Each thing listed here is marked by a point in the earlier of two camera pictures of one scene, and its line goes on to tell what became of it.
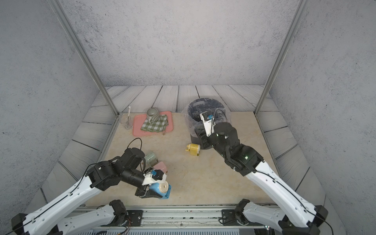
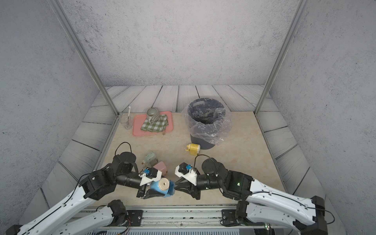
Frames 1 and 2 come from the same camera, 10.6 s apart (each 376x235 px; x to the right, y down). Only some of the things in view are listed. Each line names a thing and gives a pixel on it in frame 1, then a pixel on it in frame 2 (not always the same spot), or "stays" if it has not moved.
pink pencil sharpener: (161, 166) stays
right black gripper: (203, 139) to (191, 188)
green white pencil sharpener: (151, 159) stays
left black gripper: (147, 193) stays
